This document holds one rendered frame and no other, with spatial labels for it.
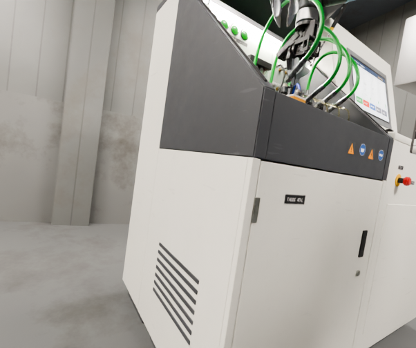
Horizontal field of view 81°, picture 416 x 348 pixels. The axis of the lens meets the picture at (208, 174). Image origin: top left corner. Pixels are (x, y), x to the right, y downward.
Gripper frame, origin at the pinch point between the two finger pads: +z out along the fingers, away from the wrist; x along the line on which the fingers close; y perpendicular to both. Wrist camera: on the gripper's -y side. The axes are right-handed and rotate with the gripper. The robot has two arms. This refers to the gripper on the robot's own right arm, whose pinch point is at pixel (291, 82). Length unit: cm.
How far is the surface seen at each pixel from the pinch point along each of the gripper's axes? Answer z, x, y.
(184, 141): 28.1, -35.0, -12.5
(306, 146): 26.0, -16.9, 22.7
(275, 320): 74, -18, 23
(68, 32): -61, -70, -195
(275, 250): 54, -23, 23
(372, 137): 17.9, 17.5, 22.8
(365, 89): -17, 65, -6
